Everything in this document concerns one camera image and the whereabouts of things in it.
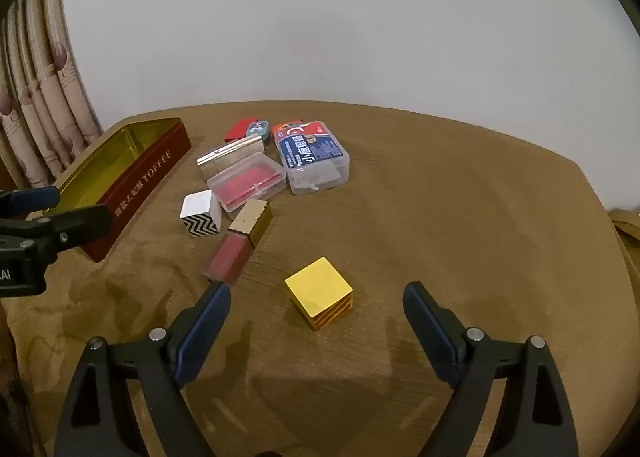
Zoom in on dark red toffee tin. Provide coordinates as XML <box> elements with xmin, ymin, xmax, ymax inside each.
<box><xmin>44</xmin><ymin>117</ymin><xmax>193</xmax><ymax>263</ymax></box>

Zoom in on rose red block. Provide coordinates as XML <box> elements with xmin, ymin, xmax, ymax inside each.
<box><xmin>201</xmin><ymin>233</ymin><xmax>251</xmax><ymax>285</ymax></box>

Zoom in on clear dental floss box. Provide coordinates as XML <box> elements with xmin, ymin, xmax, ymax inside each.
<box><xmin>272</xmin><ymin>121</ymin><xmax>350</xmax><ymax>196</ymax></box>

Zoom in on clear box with red insert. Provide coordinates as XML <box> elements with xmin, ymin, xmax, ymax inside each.
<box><xmin>206</xmin><ymin>153</ymin><xmax>287</xmax><ymax>212</ymax></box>

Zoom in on gold block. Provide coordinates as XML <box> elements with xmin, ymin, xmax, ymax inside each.
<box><xmin>228</xmin><ymin>199</ymin><xmax>273</xmax><ymax>249</ymax></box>

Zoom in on white zigzag cube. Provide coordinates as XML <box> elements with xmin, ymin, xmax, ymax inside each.
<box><xmin>180</xmin><ymin>189</ymin><xmax>222</xmax><ymax>239</ymax></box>

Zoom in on beige patterned curtain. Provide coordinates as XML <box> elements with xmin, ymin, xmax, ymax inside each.
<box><xmin>0</xmin><ymin>0</ymin><xmax>103</xmax><ymax>192</ymax></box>

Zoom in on orange tape measure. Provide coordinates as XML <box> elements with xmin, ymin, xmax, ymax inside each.
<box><xmin>271</xmin><ymin>119</ymin><xmax>306</xmax><ymax>136</ymax></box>

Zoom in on yellow striped cube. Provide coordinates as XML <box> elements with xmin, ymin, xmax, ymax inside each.
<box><xmin>284</xmin><ymin>257</ymin><xmax>354</xmax><ymax>331</ymax></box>

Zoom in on tan cloth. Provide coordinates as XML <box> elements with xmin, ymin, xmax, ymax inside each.
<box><xmin>607</xmin><ymin>207</ymin><xmax>640</xmax><ymax>258</ymax></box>

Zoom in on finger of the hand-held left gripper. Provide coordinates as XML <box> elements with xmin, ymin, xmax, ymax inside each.
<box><xmin>0</xmin><ymin>186</ymin><xmax>61</xmax><ymax>218</ymax></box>
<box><xmin>0</xmin><ymin>204</ymin><xmax>112</xmax><ymax>264</ymax></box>

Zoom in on silver metal box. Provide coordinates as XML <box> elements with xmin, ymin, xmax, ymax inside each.
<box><xmin>196</xmin><ymin>133</ymin><xmax>266</xmax><ymax>181</ymax></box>

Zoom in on small red box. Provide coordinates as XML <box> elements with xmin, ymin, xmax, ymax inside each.
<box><xmin>223</xmin><ymin>120</ymin><xmax>257</xmax><ymax>142</ymax></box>

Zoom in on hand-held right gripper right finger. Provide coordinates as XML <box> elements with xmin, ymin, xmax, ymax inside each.
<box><xmin>402</xmin><ymin>281</ymin><xmax>581</xmax><ymax>457</ymax></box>

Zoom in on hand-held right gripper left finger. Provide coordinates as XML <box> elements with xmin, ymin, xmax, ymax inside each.
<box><xmin>52</xmin><ymin>281</ymin><xmax>233</xmax><ymax>457</ymax></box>

